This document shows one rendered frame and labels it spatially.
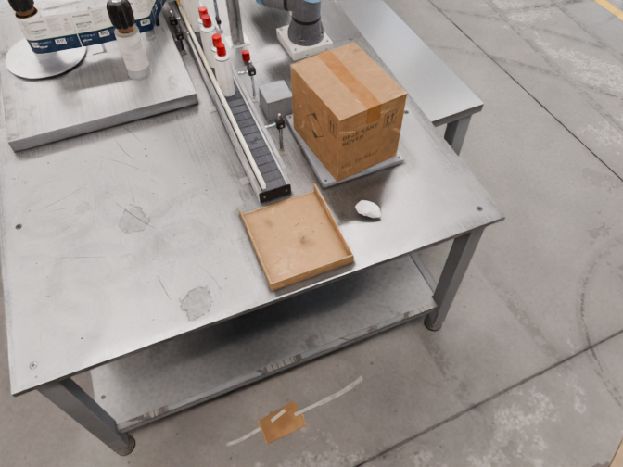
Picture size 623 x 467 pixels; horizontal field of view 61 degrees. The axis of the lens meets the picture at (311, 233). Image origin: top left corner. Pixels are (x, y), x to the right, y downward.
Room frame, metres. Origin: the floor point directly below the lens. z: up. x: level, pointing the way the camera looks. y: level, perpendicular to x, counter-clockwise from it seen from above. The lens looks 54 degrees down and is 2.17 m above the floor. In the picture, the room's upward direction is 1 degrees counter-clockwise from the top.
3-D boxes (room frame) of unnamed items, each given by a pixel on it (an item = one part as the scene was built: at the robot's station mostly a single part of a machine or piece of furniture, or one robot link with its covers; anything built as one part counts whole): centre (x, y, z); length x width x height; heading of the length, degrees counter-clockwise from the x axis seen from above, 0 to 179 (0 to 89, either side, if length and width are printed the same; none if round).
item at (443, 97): (1.78, -0.06, 0.81); 0.90 x 0.90 x 0.04; 24
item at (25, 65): (1.81, 1.04, 0.89); 0.31 x 0.31 x 0.01
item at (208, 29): (1.74, 0.37, 0.98); 0.05 x 0.05 x 0.20
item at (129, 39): (1.69, 0.65, 1.03); 0.09 x 0.09 x 0.30
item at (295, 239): (0.94, 0.05, 0.85); 0.30 x 0.26 x 0.04; 22
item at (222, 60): (1.57, 0.30, 0.98); 0.05 x 0.05 x 0.20
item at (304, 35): (1.94, 0.01, 0.92); 0.15 x 0.15 x 0.10
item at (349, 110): (1.34, -0.12, 0.99); 0.30 x 0.24 x 0.27; 29
